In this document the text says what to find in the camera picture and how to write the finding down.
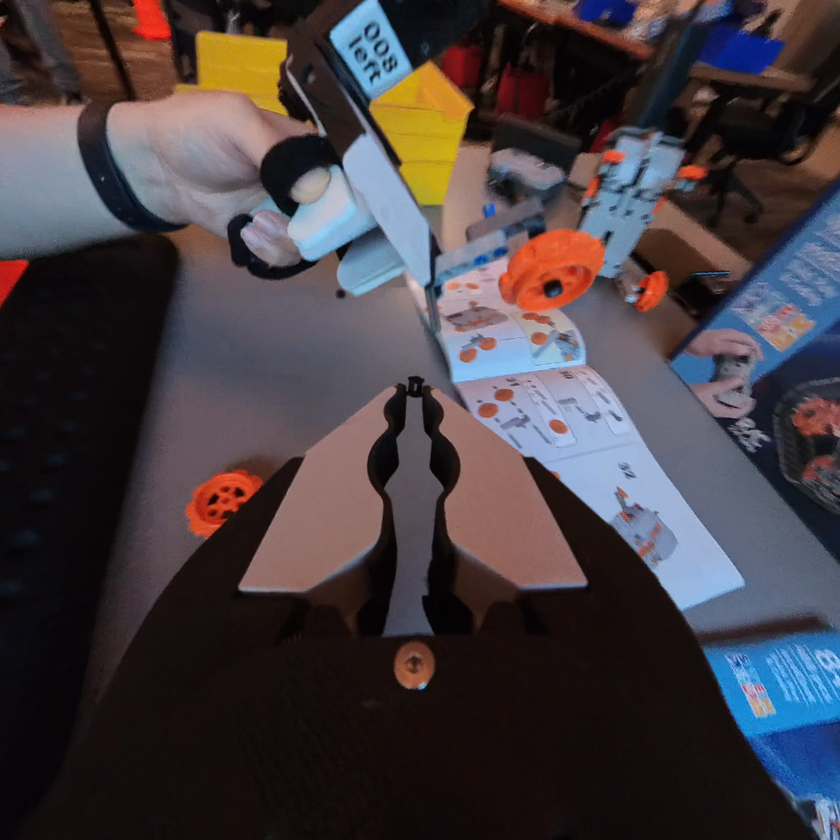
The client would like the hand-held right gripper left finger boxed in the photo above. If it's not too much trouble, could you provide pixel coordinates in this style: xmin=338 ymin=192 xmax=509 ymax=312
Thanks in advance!
xmin=238 ymin=386 xmax=400 ymax=636

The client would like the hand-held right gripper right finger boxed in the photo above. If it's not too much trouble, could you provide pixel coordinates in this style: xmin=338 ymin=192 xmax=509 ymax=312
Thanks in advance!
xmin=425 ymin=386 xmax=588 ymax=636

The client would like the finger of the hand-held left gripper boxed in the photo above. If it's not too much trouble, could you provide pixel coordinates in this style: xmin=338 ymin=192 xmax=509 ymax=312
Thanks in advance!
xmin=336 ymin=130 xmax=441 ymax=298

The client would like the grey perforated beam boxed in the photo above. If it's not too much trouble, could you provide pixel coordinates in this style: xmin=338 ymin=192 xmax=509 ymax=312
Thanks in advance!
xmin=423 ymin=200 xmax=549 ymax=336

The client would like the orange gear wheel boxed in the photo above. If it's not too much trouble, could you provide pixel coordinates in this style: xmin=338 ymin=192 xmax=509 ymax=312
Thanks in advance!
xmin=497 ymin=227 xmax=606 ymax=313
xmin=185 ymin=469 xmax=265 ymax=540

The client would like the grey desk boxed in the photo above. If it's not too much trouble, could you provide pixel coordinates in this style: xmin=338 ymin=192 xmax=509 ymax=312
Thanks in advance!
xmin=59 ymin=141 xmax=840 ymax=788

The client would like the person's left hand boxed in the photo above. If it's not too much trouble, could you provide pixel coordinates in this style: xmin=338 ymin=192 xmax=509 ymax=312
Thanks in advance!
xmin=105 ymin=91 xmax=336 ymax=269

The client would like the yellow storage bin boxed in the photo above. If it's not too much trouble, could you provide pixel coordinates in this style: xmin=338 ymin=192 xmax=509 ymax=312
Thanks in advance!
xmin=172 ymin=29 xmax=476 ymax=208

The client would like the white instruction booklet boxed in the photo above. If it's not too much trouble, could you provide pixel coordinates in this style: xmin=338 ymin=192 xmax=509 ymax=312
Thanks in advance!
xmin=406 ymin=256 xmax=747 ymax=613

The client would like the red storage crate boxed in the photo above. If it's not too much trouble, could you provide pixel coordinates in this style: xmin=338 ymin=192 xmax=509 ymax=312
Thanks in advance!
xmin=441 ymin=42 xmax=487 ymax=93
xmin=495 ymin=62 xmax=555 ymax=119

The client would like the grey battery box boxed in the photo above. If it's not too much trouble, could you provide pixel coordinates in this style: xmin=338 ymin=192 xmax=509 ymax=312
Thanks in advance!
xmin=487 ymin=147 xmax=568 ymax=206

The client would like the black case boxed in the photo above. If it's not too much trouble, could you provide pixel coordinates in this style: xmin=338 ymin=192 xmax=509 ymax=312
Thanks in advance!
xmin=492 ymin=115 xmax=578 ymax=158

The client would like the grey robot chassis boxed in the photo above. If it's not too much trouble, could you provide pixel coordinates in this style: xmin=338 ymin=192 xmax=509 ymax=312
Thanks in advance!
xmin=577 ymin=126 xmax=713 ymax=315

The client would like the wooden back table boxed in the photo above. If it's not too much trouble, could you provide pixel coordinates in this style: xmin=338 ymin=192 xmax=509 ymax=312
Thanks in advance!
xmin=495 ymin=0 xmax=818 ymax=93

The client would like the black perforated panel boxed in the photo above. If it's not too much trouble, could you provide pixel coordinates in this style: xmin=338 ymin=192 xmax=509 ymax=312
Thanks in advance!
xmin=0 ymin=235 xmax=181 ymax=840

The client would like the blue storage bin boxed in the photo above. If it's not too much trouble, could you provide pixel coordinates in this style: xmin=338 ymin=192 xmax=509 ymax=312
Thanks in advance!
xmin=577 ymin=0 xmax=641 ymax=27
xmin=699 ymin=29 xmax=785 ymax=76

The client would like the blue robot kit box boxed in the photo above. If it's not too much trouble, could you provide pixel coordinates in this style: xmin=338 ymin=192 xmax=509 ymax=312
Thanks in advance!
xmin=668 ymin=190 xmax=840 ymax=565

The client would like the small black box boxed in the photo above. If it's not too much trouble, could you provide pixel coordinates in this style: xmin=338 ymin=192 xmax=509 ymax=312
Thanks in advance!
xmin=676 ymin=268 xmax=735 ymax=317

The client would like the blue booklet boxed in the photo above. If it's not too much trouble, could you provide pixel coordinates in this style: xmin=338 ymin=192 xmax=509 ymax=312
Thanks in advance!
xmin=701 ymin=630 xmax=840 ymax=840

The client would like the black office chair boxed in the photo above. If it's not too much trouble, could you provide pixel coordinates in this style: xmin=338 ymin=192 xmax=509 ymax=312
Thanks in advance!
xmin=682 ymin=85 xmax=840 ymax=224

